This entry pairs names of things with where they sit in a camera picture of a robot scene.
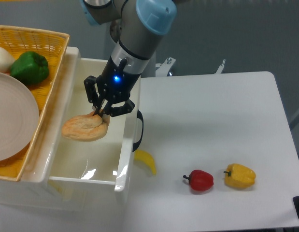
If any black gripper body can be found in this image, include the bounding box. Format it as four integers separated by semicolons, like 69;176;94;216
97;58;140;110

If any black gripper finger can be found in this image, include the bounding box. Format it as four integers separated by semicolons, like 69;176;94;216
84;75;103;116
100;100;135;117

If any triangle bread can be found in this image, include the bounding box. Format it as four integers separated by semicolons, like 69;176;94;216
61;111;110;142

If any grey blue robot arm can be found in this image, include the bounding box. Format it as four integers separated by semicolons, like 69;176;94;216
81;0;177;117

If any white upper drawer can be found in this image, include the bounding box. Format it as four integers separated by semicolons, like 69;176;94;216
46;58;142;193

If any white drawer cabinet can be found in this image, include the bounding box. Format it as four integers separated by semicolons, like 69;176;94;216
0;47;128;210

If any yellow banana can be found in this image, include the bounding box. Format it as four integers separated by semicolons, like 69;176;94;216
134;149;157;175

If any yellow woven basket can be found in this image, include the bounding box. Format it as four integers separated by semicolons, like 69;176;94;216
0;25;70;182

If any green bell pepper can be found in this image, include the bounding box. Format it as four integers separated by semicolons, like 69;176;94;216
10;51;49;86

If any pink plate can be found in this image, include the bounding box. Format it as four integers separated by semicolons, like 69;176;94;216
0;73;39;161

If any white onion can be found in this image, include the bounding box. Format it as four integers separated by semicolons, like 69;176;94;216
0;47;15;73

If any red bell pepper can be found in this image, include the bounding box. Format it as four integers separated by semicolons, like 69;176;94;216
183;170;214;191

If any yellow bell pepper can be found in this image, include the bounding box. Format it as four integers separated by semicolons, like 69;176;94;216
224;163;256;189

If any black drawer handle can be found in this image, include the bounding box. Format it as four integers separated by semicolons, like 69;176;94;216
132;110;144;152

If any white metal bracket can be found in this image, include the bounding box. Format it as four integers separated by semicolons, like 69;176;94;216
155;57;176;77

